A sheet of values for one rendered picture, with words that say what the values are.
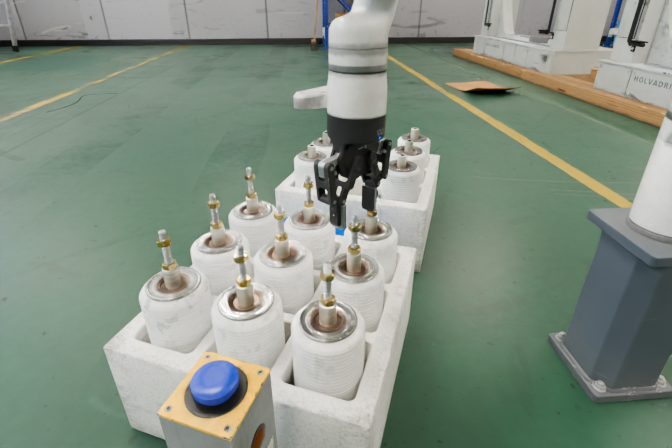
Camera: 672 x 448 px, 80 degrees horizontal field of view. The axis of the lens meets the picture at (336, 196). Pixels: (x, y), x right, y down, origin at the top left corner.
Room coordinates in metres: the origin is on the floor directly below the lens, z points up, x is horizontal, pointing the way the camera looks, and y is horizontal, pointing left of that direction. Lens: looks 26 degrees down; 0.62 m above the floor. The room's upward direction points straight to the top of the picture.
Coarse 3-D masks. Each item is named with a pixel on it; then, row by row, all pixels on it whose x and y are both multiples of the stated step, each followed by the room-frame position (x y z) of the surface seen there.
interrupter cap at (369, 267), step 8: (336, 256) 0.52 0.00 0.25; (344, 256) 0.53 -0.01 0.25; (368, 256) 0.52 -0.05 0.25; (336, 264) 0.50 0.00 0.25; (344, 264) 0.51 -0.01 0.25; (368, 264) 0.50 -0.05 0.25; (376, 264) 0.50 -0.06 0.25; (336, 272) 0.48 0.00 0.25; (344, 272) 0.49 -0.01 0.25; (352, 272) 0.49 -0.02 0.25; (360, 272) 0.49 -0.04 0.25; (368, 272) 0.48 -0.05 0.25; (376, 272) 0.48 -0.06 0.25; (344, 280) 0.46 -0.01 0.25; (352, 280) 0.46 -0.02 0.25; (360, 280) 0.46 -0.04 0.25; (368, 280) 0.47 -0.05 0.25
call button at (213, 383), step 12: (216, 360) 0.26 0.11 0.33; (204, 372) 0.24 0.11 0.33; (216, 372) 0.24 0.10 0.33; (228, 372) 0.24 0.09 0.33; (192, 384) 0.23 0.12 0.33; (204, 384) 0.23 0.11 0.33; (216, 384) 0.23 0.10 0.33; (228, 384) 0.23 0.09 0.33; (204, 396) 0.22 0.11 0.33; (216, 396) 0.22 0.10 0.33; (228, 396) 0.22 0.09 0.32
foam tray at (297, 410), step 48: (336, 240) 0.69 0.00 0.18; (384, 288) 0.54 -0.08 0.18; (144, 336) 0.45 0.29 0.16; (288, 336) 0.46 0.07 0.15; (384, 336) 0.43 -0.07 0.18; (144, 384) 0.39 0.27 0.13; (288, 384) 0.35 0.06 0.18; (384, 384) 0.37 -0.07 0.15; (288, 432) 0.32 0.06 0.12; (336, 432) 0.30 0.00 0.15
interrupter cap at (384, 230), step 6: (360, 222) 0.63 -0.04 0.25; (378, 222) 0.63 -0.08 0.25; (384, 222) 0.63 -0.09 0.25; (378, 228) 0.62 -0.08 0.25; (384, 228) 0.61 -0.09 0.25; (390, 228) 0.61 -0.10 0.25; (360, 234) 0.59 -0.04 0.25; (366, 234) 0.59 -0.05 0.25; (372, 234) 0.60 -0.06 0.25; (378, 234) 0.59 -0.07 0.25; (384, 234) 0.59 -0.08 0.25; (390, 234) 0.59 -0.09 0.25; (366, 240) 0.58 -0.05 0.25; (372, 240) 0.57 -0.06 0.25; (378, 240) 0.58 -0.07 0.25
